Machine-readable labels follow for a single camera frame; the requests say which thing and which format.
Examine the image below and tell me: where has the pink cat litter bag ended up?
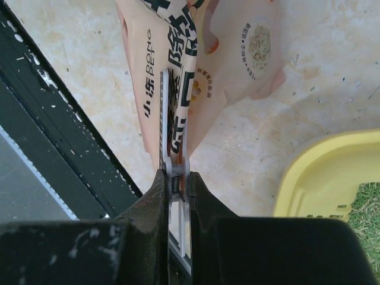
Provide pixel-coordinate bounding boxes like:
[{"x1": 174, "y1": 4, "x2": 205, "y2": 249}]
[{"x1": 116, "y1": 1, "x2": 285, "y2": 167}]

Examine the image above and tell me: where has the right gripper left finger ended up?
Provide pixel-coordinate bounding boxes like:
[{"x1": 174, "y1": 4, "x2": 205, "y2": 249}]
[{"x1": 1, "y1": 170, "x2": 169, "y2": 284}]

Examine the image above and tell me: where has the green cat litter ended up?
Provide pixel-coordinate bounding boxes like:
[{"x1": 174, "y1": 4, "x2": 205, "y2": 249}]
[{"x1": 348, "y1": 182, "x2": 379, "y2": 277}]

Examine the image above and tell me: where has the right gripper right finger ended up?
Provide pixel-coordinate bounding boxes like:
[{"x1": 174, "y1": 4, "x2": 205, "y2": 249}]
[{"x1": 188, "y1": 172, "x2": 377, "y2": 284}]

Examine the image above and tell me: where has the yellow litter box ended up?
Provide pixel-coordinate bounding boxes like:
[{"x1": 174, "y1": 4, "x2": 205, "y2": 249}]
[{"x1": 273, "y1": 129, "x2": 379, "y2": 221}]

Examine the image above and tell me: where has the black bag sealing clip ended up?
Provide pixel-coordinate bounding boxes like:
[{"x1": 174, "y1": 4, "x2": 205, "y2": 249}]
[{"x1": 159, "y1": 68, "x2": 190, "y2": 258}]

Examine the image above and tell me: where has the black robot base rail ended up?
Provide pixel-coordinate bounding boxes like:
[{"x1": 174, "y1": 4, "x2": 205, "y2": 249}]
[{"x1": 1, "y1": 2, "x2": 142, "y2": 219}]

